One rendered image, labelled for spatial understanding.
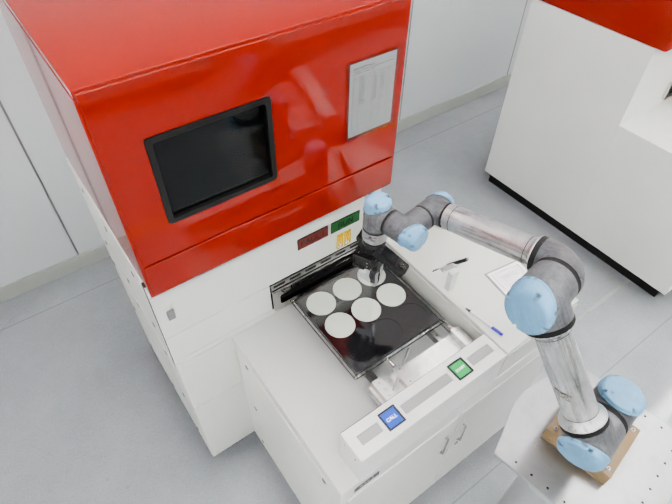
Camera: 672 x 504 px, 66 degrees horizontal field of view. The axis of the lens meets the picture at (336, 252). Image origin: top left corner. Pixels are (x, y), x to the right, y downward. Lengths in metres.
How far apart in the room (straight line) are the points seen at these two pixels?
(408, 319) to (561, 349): 0.61
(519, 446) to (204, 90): 1.28
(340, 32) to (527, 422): 1.22
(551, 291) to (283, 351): 0.91
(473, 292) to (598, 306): 1.55
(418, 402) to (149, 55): 1.09
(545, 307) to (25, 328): 2.67
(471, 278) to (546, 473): 0.62
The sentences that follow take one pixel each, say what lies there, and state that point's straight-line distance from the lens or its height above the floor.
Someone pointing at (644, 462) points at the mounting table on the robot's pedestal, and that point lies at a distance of 1.83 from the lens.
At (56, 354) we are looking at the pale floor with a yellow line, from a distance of 3.04.
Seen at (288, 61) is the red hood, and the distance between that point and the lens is 1.23.
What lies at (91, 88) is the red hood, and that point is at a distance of 1.08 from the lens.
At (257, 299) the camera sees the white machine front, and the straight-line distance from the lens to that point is 1.74.
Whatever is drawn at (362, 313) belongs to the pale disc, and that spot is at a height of 0.90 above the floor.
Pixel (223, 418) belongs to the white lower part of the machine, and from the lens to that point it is 2.21.
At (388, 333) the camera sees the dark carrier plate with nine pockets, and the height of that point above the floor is 0.90.
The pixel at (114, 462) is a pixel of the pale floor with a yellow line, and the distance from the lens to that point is 2.64.
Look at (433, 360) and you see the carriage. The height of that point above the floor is 0.88.
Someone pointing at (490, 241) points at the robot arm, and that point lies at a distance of 1.39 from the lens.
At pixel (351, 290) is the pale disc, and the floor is 0.90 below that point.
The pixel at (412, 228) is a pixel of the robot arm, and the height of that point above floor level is 1.35.
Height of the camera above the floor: 2.30
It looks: 47 degrees down
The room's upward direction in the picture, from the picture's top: 1 degrees clockwise
